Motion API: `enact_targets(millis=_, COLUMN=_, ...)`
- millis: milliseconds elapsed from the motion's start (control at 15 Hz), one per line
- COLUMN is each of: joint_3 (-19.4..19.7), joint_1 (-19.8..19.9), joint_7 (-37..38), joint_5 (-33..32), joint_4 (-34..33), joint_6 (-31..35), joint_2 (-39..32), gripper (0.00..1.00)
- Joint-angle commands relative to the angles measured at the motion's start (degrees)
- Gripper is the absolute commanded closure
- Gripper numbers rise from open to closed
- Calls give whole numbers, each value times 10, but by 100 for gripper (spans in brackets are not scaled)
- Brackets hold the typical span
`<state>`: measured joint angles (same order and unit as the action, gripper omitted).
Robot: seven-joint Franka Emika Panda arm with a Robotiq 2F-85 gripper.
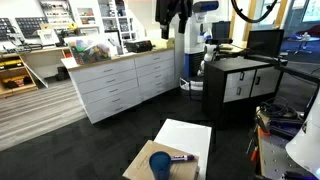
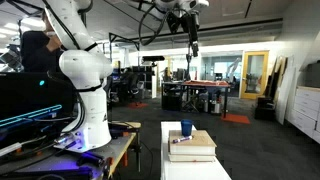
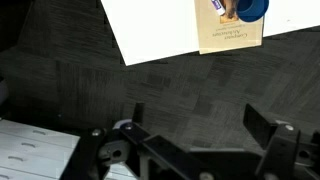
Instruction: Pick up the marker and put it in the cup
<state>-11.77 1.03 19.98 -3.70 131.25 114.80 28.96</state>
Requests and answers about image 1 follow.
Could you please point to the purple capped white marker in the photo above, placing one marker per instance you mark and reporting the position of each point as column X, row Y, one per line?
column 182, row 158

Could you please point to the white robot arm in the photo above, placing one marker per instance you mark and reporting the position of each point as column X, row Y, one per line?
column 167, row 9

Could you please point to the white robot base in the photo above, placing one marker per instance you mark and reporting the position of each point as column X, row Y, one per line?
column 304, row 148

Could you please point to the blue plastic cup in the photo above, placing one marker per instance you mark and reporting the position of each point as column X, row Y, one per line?
column 160, row 164

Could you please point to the black device on counter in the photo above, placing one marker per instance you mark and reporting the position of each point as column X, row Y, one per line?
column 139, row 46

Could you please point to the white drawer cabinet wood top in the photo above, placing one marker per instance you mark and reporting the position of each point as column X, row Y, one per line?
column 109, row 87

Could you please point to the white blue mobile robot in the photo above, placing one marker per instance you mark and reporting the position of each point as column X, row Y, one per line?
column 197, row 52

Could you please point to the black cabinet white doors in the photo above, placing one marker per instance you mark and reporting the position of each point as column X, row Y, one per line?
column 234, row 87

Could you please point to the brown cardboard box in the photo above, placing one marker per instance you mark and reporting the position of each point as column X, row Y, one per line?
column 139, row 169

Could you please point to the clear bin of colourful items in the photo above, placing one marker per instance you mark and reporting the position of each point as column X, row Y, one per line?
column 88, row 51

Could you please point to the black computer monitor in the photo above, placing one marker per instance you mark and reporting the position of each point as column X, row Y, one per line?
column 265, row 42

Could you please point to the wooden workbench with metal plate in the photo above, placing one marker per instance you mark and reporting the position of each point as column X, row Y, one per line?
column 275, row 163

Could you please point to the wooden shelf unit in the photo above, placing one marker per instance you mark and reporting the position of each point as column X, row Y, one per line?
column 15, row 78

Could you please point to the orange handled screwdriver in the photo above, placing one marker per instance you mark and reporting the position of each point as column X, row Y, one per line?
column 254, row 154

